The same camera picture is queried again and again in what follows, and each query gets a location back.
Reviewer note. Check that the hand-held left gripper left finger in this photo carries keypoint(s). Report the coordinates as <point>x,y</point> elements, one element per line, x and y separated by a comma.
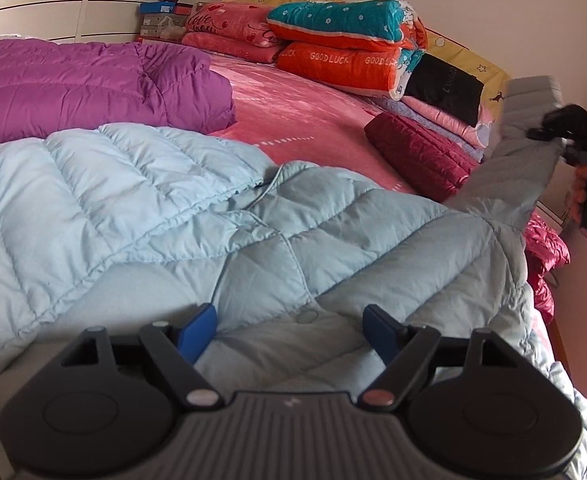
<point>198,332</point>

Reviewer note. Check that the grey shoe box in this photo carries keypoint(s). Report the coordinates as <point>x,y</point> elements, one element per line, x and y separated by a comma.
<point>153,21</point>

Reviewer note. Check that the folded pink bedding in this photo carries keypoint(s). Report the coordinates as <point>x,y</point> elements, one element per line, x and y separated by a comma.
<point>448,125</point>

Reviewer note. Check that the teal and orange folded quilt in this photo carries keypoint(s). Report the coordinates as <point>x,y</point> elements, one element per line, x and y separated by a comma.
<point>343,45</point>

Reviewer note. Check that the light blue down jacket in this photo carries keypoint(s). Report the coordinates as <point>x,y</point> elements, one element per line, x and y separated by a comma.
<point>123,200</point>

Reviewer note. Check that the glossy red down jacket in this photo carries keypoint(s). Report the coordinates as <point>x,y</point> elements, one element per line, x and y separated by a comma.
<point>546,260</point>

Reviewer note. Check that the purple down jacket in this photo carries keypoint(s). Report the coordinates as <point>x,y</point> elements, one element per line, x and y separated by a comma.
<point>73,90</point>

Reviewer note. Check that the yellow star print headboard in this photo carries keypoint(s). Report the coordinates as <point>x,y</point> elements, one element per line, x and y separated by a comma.
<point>473,60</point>

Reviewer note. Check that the heart print pink pillow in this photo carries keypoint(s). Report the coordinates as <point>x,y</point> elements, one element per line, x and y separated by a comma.
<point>233,22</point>

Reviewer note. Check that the black folded cloth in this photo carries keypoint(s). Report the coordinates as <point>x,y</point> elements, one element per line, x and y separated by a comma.
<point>443,87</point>

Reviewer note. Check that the maroon quilted jacket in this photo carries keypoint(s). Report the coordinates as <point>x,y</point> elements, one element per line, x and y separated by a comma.
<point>423,157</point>

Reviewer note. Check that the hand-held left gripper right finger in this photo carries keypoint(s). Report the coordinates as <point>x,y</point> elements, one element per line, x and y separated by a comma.
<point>381,332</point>

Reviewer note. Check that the pink fleece blanket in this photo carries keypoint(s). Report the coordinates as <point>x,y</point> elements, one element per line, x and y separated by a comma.
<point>298,110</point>

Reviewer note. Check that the person's right hand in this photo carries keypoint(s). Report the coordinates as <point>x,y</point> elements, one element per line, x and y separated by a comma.
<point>581,185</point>

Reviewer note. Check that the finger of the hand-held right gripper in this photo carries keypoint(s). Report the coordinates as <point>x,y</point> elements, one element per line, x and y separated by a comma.
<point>556,125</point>

